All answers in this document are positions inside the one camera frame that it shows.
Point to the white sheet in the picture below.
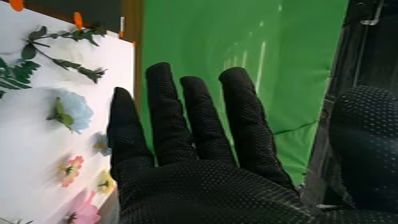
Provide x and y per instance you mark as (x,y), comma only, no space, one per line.
(35,140)

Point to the peach pink flower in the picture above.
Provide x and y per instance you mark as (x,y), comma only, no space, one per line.
(71,170)

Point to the green fern sprig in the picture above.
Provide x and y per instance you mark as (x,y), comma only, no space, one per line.
(19,73)

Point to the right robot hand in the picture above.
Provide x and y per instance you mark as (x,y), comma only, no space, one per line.
(206,186)

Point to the yellow flower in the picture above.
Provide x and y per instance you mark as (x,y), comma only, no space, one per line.
(105,182)

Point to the dark mat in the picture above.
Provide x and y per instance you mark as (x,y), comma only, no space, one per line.
(89,10)

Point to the small blue flower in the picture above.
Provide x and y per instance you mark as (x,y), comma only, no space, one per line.
(101,145)

